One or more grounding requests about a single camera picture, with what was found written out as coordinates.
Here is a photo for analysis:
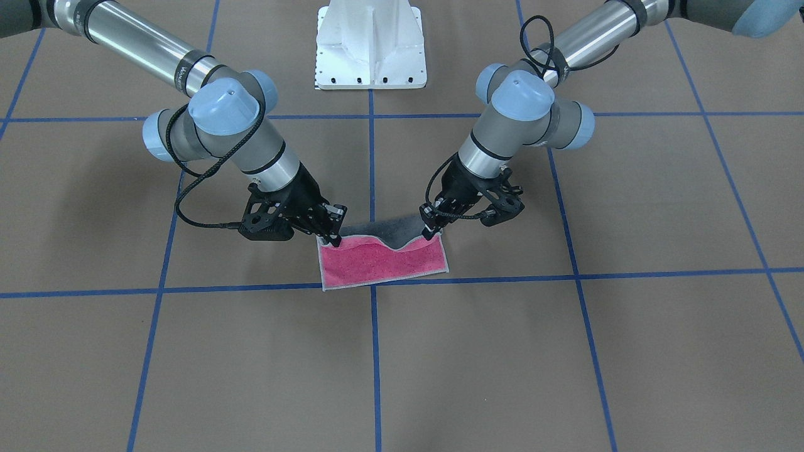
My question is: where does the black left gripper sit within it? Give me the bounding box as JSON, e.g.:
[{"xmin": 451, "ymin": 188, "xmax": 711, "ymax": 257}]
[{"xmin": 420, "ymin": 157, "xmax": 503, "ymax": 240}]

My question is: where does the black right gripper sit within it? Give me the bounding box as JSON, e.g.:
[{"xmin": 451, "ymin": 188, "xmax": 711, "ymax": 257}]
[{"xmin": 281, "ymin": 164, "xmax": 348, "ymax": 248}]

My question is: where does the pink towel with grey back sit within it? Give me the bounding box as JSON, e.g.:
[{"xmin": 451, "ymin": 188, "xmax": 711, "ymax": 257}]
[{"xmin": 318, "ymin": 214, "xmax": 450, "ymax": 291}]

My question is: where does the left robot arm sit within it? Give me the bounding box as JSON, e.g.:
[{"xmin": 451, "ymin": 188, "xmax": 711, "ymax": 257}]
[{"xmin": 420, "ymin": 1, "xmax": 802, "ymax": 240}]

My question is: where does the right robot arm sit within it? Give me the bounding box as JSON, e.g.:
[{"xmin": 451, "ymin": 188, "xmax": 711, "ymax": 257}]
[{"xmin": 2, "ymin": 1, "xmax": 347, "ymax": 247}]

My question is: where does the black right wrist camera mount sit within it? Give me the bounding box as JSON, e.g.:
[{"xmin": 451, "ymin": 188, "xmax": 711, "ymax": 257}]
[{"xmin": 238, "ymin": 182, "xmax": 294, "ymax": 242}]

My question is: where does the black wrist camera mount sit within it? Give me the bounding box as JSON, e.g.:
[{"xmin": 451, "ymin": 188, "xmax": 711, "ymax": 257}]
[
  {"xmin": 479, "ymin": 166, "xmax": 524, "ymax": 227},
  {"xmin": 238, "ymin": 182, "xmax": 294, "ymax": 242}
]

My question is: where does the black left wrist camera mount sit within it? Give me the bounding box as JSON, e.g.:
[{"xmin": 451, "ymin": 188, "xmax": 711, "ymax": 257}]
[{"xmin": 479, "ymin": 166, "xmax": 524, "ymax": 227}]

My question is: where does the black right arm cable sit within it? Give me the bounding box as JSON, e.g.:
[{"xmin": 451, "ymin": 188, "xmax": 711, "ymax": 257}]
[{"xmin": 165, "ymin": 100, "xmax": 264, "ymax": 229}]

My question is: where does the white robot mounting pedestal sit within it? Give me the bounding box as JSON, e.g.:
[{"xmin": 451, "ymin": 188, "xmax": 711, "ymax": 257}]
[{"xmin": 314, "ymin": 1, "xmax": 428, "ymax": 90}]

